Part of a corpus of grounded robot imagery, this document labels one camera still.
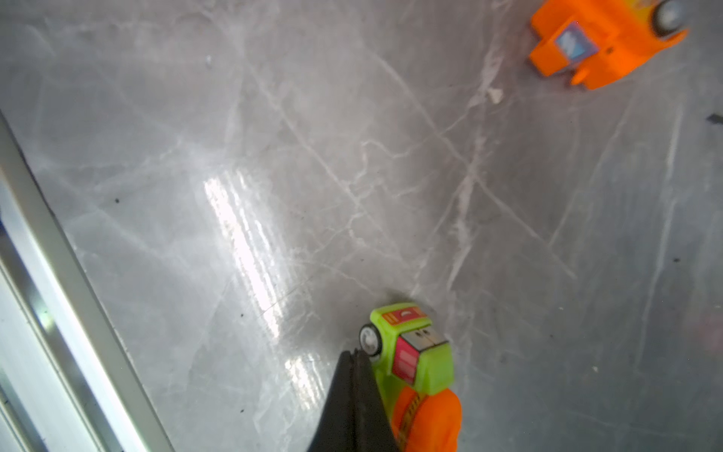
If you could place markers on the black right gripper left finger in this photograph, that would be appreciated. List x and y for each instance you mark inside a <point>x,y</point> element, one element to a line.
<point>336,427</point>

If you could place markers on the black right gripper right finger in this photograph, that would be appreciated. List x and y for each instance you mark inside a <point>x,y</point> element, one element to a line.
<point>372,430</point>

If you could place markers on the orange green toy car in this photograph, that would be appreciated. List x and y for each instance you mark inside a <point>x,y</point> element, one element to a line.
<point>413,365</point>

